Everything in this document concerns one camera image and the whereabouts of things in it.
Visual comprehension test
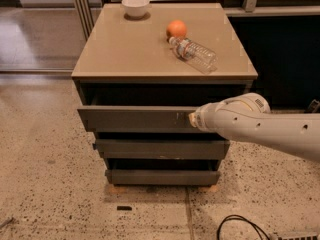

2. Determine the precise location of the black cable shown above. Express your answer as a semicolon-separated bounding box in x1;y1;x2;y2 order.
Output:
216;214;271;240

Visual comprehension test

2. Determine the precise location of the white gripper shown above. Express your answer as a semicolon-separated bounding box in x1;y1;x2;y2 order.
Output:
188;103;222;132

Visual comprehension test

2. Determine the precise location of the clear plastic water bottle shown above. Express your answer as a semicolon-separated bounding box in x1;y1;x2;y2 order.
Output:
168;37;217;74

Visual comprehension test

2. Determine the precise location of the small black floor object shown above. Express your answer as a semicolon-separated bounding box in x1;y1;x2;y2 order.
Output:
117;205;132;211

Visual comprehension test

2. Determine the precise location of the grey middle drawer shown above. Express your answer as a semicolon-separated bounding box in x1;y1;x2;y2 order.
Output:
95;133;230;160

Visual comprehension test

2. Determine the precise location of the orange fruit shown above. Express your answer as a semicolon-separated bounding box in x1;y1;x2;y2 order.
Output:
166;20;187;38

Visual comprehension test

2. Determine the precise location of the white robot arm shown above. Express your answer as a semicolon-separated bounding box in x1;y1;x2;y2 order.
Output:
189;93;320;162

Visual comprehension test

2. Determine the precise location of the white bowl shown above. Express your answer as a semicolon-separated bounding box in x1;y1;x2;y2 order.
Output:
121;0;150;18

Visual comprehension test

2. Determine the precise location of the grey top drawer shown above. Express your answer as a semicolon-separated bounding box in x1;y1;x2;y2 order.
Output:
78;105;199;133

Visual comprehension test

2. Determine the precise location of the grey bottom drawer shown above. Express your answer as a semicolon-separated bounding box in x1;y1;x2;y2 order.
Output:
105;159;220;186

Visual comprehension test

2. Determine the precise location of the grey floor vent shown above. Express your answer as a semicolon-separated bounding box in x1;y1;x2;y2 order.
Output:
270;231;320;240

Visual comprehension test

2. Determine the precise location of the brown drawer cabinet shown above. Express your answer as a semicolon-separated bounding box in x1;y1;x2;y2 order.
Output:
71;2;259;189

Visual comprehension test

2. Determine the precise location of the black device on floor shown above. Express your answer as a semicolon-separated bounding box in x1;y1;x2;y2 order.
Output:
306;99;320;113

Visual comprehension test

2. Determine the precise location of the metal window frame rail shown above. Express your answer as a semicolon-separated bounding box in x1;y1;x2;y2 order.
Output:
74;0;94;39

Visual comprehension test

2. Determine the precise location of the grey drawer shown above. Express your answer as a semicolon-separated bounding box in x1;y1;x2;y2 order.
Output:
105;159;220;186
95;133;230;160
78;105;199;133

